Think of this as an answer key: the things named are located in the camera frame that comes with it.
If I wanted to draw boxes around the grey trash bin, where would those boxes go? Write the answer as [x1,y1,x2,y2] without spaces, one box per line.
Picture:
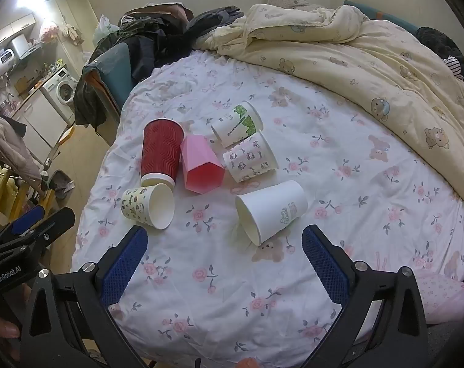
[48,169,74,200]

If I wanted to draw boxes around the person's left hand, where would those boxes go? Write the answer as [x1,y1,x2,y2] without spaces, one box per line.
[0,283,32,358]

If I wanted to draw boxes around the pink plastic bag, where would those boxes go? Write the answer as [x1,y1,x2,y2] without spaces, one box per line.
[38,20,61,44]

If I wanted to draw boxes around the white low cabinet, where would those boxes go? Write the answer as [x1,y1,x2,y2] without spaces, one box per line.
[11,88,70,151]

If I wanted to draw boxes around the brown garment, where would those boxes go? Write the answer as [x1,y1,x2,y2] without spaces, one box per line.
[140,2,195,28]

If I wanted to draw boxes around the teal pillow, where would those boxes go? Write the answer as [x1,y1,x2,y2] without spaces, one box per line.
[342,0,421,33]

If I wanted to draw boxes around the white water heater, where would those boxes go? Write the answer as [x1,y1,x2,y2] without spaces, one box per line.
[0,48,17,86]

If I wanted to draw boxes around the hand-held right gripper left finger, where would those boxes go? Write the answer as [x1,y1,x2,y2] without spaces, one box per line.
[19,225,157,368]

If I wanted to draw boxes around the white cup with green print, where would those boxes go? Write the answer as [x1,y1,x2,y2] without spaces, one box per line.
[210,101,264,149]

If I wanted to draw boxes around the white cup with animal print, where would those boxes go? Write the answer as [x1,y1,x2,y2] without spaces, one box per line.
[222,130,279,184]

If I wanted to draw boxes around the pink faceted cup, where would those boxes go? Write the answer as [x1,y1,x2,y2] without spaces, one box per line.
[180,134,227,194]

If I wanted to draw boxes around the dark grey garment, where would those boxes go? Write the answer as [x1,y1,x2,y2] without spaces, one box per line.
[186,5,247,44]

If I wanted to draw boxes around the white wall cabinets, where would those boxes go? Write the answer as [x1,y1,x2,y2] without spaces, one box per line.
[0,13,37,51]

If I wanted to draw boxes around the plain white paper cup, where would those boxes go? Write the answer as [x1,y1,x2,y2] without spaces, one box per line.
[235,179,308,247]

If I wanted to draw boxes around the pink pillow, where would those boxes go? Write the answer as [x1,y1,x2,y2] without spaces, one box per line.
[412,266,464,325]

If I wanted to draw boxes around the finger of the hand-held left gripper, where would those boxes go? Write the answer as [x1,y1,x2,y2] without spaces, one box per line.
[0,207,77,257]
[0,204,46,239]

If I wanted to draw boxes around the black fluffy cloth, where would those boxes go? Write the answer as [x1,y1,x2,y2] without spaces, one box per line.
[413,26,464,93]

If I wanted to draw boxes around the yellow rack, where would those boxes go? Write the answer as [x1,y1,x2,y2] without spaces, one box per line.
[0,164,57,235]

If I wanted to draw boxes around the teal chair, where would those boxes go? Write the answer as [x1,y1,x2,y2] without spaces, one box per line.
[82,42,141,147]

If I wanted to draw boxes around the red ripple paper cup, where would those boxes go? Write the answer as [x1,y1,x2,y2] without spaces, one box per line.
[140,118,185,190]

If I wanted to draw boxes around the yellow cartoon print cup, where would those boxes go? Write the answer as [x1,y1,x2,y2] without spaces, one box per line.
[120,183,175,231]

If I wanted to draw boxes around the beige jacket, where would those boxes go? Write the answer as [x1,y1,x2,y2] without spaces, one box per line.
[0,117,46,193]

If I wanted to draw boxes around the black jacket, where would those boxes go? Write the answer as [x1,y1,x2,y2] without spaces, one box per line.
[74,18,202,127]

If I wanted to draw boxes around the white plastic bag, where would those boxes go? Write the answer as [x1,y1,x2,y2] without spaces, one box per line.
[92,14,120,45]

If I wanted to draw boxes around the cream bear print quilt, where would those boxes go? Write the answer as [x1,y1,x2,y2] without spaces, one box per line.
[196,3,464,209]

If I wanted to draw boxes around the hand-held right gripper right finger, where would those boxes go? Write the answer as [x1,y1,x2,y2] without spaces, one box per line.
[301,224,432,368]

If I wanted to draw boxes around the white washing machine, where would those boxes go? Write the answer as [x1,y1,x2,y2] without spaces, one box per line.
[40,67,80,122]

